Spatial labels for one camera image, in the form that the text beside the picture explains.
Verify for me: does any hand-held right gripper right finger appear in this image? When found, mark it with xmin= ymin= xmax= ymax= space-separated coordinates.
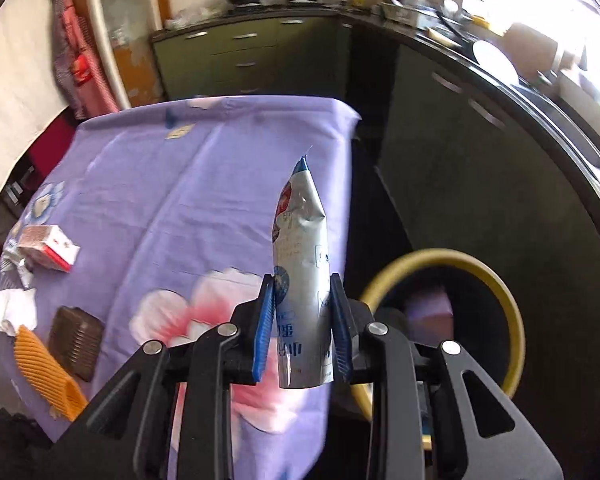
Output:
xmin=329 ymin=274 xmax=566 ymax=480

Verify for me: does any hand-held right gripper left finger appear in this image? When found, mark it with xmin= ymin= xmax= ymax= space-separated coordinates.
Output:
xmin=50 ymin=274 xmax=278 ymax=480

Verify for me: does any silver blue pouch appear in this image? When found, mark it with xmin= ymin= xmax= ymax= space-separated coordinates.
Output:
xmin=271 ymin=155 xmax=335 ymax=390

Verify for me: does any purple box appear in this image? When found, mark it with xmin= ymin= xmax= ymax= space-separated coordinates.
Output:
xmin=404 ymin=290 xmax=455 ymax=333

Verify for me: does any black bin with yellow rim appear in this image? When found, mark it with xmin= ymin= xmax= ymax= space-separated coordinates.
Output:
xmin=352 ymin=247 xmax=526 ymax=423

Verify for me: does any purple floral tablecloth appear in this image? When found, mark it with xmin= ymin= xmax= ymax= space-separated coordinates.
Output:
xmin=0 ymin=95 xmax=363 ymax=480

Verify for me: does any brown ridged plastic tray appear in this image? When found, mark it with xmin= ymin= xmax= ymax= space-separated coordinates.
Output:
xmin=47 ymin=306 xmax=106 ymax=382

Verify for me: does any orange mesh sponge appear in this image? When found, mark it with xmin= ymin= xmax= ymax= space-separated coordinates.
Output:
xmin=14 ymin=325 xmax=88 ymax=422

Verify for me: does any red white carton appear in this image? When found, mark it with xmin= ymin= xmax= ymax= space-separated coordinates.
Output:
xmin=17 ymin=224 xmax=81 ymax=273

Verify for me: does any crumpled silver wrapper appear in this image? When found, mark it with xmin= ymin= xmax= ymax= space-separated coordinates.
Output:
xmin=0 ymin=240 xmax=36 ymax=288

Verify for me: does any white paper tissue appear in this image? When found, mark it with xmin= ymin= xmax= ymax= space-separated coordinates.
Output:
xmin=0 ymin=287 xmax=38 ymax=335

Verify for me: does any wooden chair with red cushion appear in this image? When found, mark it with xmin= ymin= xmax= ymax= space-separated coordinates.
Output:
xmin=0 ymin=110 xmax=81 ymax=211

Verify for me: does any red checked apron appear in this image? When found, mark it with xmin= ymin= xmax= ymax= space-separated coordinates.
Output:
xmin=55 ymin=0 xmax=121 ymax=116

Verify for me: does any white plate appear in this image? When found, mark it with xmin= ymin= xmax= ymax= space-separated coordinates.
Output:
xmin=472 ymin=40 xmax=520 ymax=86

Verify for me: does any clear plastic bag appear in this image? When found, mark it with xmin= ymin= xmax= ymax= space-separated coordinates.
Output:
xmin=165 ymin=5 xmax=216 ymax=31

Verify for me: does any gas stove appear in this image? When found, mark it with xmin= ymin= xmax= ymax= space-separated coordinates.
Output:
xmin=220 ymin=0 xmax=331 ymax=15

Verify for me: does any white dish rack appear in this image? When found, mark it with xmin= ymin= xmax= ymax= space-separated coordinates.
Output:
xmin=380 ymin=0 xmax=431 ymax=26

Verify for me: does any purple checked apron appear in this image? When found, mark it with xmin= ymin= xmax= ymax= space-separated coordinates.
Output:
xmin=47 ymin=0 xmax=88 ymax=118

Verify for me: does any silver framed sliding door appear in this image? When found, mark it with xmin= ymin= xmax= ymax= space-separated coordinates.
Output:
xmin=82 ymin=0 xmax=166 ymax=111

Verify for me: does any white hanging cloth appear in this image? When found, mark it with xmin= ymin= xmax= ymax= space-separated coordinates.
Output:
xmin=0 ymin=0 xmax=71 ymax=201

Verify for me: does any wooden cutting board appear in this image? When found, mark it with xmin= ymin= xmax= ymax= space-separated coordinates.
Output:
xmin=500 ymin=22 xmax=566 ymax=68

